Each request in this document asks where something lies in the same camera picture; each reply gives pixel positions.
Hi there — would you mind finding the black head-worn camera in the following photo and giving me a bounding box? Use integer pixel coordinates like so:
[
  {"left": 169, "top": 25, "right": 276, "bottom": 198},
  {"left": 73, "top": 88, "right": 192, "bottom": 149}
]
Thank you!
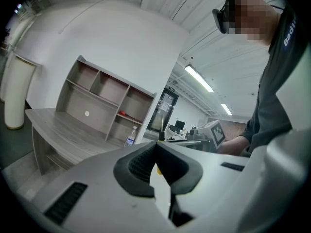
[{"left": 211, "top": 0, "right": 246, "bottom": 34}]

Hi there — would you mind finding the person's dark grey shirt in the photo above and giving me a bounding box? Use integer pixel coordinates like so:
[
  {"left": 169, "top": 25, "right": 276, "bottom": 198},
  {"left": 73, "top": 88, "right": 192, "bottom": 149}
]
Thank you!
[{"left": 239, "top": 0, "right": 310, "bottom": 158}]

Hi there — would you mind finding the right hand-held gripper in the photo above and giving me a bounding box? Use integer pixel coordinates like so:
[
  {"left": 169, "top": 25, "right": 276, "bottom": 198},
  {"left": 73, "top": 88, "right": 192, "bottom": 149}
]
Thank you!
[{"left": 189, "top": 119, "right": 227, "bottom": 153}]

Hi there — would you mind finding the white round column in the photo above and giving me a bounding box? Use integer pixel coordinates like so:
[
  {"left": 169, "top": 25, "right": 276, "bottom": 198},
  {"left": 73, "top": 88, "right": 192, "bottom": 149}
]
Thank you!
[{"left": 4, "top": 54, "right": 37, "bottom": 131}]

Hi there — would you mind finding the person's right forearm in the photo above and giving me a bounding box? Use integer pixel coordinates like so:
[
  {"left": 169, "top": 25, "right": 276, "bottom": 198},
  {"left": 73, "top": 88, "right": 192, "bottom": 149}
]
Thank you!
[{"left": 217, "top": 134, "right": 251, "bottom": 157}]

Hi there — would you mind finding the grey wooden desk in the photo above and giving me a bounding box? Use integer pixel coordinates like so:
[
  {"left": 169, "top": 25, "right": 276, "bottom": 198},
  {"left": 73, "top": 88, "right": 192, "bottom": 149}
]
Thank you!
[{"left": 24, "top": 107, "right": 128, "bottom": 176}]

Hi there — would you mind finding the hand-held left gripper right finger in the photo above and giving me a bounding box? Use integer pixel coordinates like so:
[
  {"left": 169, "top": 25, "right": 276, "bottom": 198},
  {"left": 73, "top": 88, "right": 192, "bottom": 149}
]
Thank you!
[{"left": 156, "top": 141, "right": 251, "bottom": 228}]

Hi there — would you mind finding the person's head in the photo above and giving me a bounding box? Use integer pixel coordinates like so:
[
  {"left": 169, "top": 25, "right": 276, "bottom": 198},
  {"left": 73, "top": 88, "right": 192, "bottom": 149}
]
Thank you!
[{"left": 225, "top": 0, "right": 282, "bottom": 47}]

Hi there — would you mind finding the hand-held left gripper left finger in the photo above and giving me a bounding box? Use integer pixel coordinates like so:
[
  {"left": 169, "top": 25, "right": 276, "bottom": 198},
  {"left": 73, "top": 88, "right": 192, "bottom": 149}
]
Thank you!
[{"left": 31, "top": 141, "right": 176, "bottom": 233}]

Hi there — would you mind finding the grey wooden shelf hutch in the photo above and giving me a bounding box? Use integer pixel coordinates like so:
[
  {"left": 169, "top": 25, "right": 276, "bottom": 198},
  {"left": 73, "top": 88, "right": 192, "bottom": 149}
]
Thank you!
[{"left": 55, "top": 54, "right": 157, "bottom": 143}]

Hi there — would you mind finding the clear plastic water bottle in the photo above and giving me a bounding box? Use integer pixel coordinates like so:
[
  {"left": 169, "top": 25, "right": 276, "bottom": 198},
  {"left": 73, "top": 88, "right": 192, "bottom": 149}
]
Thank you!
[{"left": 123, "top": 126, "right": 138, "bottom": 147}]

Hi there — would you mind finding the black-framed glass door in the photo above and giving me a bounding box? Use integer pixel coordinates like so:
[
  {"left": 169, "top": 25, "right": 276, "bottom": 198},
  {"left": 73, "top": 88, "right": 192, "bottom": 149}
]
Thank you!
[{"left": 146, "top": 86, "right": 180, "bottom": 132}]

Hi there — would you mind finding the long ceiling light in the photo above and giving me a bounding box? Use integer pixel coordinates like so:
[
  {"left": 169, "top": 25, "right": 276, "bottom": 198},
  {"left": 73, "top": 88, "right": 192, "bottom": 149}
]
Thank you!
[
  {"left": 184, "top": 64, "right": 215, "bottom": 93},
  {"left": 220, "top": 103, "right": 233, "bottom": 117}
]

